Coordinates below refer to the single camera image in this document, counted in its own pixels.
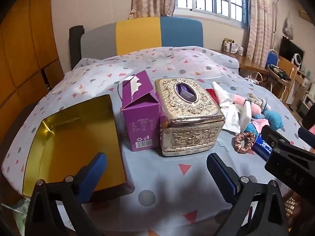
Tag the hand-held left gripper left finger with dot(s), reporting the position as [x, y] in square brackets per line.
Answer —
[94, 174]

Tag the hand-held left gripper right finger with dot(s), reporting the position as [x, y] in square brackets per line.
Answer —
[232, 186]

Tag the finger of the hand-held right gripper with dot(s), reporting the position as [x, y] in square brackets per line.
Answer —
[307, 137]
[283, 157]

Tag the blue tissue packet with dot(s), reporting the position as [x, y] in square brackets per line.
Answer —
[260, 147]

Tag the blue plush toy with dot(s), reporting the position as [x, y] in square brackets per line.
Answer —
[273, 118]

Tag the gold tin box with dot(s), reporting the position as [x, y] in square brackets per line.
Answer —
[73, 140]

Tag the beige knit glove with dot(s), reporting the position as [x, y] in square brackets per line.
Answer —
[258, 100]

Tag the white plastic packet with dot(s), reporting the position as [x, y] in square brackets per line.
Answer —
[231, 120]

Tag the pink towel roll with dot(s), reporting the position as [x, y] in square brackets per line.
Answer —
[238, 99]

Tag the brown scrunchie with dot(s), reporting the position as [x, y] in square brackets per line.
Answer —
[237, 142]

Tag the patterned tablecloth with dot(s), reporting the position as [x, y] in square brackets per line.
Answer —
[157, 172]

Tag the green black power tool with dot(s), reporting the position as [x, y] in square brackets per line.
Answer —
[279, 72]

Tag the silver ornate tissue box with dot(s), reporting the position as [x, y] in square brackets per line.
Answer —
[192, 127]

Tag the purple carton box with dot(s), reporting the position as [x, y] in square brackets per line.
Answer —
[140, 118]

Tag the wooden folding table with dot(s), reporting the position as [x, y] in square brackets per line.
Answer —
[286, 64]

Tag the pale green plastic bag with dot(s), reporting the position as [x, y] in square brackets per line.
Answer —
[22, 211]

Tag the blue folding chair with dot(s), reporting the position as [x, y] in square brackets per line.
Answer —
[272, 57]

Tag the white folded cloth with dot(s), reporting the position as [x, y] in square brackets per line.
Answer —
[221, 93]

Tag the black monitor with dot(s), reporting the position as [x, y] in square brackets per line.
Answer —
[288, 49]

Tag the wooden desk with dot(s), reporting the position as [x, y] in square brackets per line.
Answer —
[248, 62]

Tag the red cloth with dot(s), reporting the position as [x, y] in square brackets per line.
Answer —
[210, 93]

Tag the white hanging bag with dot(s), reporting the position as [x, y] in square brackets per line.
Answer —
[288, 29]

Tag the pile of small cartons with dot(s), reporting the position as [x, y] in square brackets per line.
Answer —
[232, 46]

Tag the wooden wardrobe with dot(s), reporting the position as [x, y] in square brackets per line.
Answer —
[22, 41]

